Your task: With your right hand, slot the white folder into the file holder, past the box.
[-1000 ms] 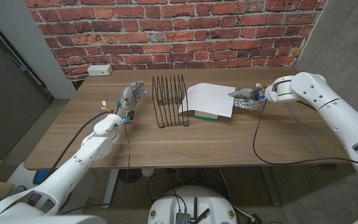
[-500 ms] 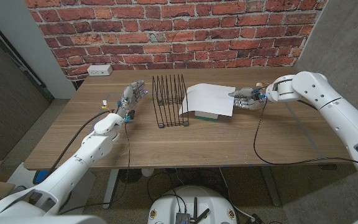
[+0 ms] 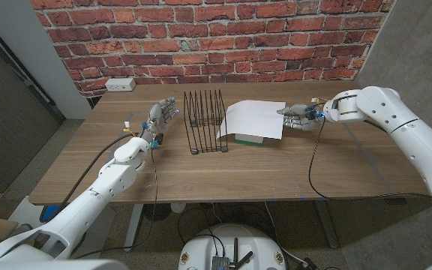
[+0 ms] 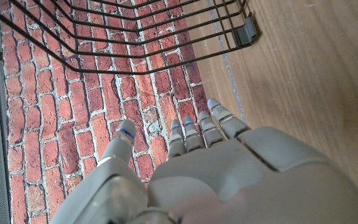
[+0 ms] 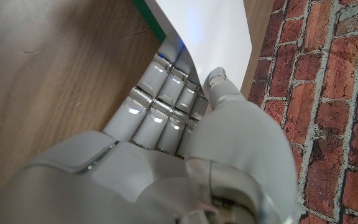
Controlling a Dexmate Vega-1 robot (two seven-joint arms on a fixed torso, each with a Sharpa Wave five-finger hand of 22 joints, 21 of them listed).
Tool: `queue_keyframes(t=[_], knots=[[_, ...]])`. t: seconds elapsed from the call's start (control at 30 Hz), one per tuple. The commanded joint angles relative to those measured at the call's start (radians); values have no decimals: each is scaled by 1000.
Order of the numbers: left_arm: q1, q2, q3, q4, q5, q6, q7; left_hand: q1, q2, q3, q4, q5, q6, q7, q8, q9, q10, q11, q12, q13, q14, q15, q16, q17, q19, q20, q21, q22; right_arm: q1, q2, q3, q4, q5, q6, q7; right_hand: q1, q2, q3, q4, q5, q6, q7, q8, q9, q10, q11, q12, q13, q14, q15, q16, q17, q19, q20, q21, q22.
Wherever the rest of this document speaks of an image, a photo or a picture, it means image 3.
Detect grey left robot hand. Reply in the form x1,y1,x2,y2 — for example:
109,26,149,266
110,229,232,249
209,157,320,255
140,96,179,147

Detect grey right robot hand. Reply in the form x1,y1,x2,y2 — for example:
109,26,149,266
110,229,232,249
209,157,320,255
276,103,326,132

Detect white paper sheet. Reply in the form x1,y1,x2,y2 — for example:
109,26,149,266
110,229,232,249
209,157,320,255
215,99,287,141

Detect white and green box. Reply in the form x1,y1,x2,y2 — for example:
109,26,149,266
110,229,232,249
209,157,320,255
234,133,265,147

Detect white power outlet strip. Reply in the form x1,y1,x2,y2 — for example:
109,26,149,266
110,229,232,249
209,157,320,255
104,77,137,92

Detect brick print backdrop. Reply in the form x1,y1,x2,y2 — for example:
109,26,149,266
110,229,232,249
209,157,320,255
30,0,397,98

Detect black round floor object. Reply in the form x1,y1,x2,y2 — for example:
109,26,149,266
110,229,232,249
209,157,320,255
142,203,172,222

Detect dark grey table leg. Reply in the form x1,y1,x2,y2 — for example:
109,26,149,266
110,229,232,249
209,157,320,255
313,200,341,251

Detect white table leg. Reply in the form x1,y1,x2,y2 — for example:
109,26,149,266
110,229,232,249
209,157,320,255
123,203,145,253

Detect white robot torso base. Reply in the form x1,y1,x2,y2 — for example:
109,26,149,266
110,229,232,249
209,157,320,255
177,223,287,270

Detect blue floor object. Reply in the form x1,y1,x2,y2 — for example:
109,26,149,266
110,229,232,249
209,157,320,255
40,205,62,222

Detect black power adapter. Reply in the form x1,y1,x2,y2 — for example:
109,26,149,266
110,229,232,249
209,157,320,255
300,256,319,270

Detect black wire file holder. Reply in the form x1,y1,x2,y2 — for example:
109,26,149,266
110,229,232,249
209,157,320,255
183,88,230,155

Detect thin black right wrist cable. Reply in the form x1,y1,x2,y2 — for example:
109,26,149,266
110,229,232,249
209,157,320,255
307,116,432,210

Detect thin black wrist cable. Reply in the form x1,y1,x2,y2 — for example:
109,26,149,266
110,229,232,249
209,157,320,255
307,116,432,210
73,145,160,260

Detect thin black left wrist cable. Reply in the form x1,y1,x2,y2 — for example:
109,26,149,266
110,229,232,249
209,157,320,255
73,145,160,260

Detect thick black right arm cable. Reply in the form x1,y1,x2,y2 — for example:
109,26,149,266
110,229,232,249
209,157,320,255
364,118,388,133

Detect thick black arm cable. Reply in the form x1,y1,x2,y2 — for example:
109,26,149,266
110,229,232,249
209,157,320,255
41,133,138,226
364,118,388,133

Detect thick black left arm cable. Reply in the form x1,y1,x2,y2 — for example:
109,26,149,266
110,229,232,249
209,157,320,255
41,133,138,226

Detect black floor cable loop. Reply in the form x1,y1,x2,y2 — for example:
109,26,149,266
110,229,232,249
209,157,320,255
177,207,227,258

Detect white floor cable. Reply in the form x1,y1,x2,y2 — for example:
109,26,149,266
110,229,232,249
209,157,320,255
263,201,309,268

